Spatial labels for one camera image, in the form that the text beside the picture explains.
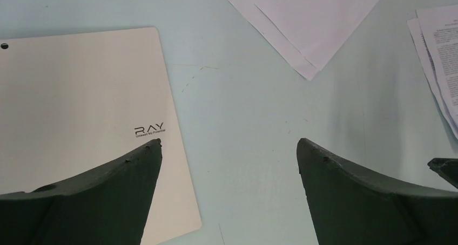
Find white paper sheets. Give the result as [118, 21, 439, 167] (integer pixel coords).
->
[228, 0, 379, 80]

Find finger tip of the dark right gripper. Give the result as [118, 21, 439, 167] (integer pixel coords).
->
[427, 158, 458, 188]

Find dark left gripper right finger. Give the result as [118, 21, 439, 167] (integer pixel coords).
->
[297, 138, 457, 244]

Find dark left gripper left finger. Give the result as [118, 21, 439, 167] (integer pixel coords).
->
[1, 139, 162, 244]

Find beige and black file folder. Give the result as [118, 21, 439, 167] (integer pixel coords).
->
[1, 27, 202, 244]

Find printed text paper sheets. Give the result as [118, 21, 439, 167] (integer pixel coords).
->
[407, 5, 457, 137]

